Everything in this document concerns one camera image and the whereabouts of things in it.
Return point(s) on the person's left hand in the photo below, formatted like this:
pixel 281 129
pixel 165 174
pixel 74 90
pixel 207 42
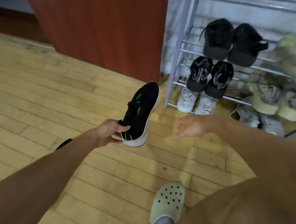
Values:
pixel 104 133

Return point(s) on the person's right hand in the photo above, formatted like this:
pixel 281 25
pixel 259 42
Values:
pixel 196 125

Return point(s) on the person's left thumb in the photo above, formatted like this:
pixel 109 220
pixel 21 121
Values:
pixel 123 128

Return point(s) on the person's right thumb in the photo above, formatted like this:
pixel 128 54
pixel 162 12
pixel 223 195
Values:
pixel 180 135

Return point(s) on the black sneaker with white sole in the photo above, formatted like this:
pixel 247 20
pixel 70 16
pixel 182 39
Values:
pixel 141 115

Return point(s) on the person's right forearm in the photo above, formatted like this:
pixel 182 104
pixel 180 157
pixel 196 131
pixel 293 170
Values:
pixel 260 151

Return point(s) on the person's left forearm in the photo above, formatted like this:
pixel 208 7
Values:
pixel 35 180

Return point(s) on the pale green clog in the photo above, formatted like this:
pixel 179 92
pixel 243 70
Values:
pixel 168 202

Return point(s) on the grey sneaker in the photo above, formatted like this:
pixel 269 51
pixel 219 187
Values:
pixel 272 125
pixel 246 115

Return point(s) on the grey metal shoe rack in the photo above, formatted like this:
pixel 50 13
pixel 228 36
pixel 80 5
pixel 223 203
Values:
pixel 179 53

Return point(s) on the black suede shoe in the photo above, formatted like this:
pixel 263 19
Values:
pixel 218 39
pixel 246 45

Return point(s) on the person's bare leg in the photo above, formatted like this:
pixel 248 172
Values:
pixel 242 218

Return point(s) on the brown wooden cabinet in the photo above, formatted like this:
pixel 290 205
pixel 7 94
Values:
pixel 102 21

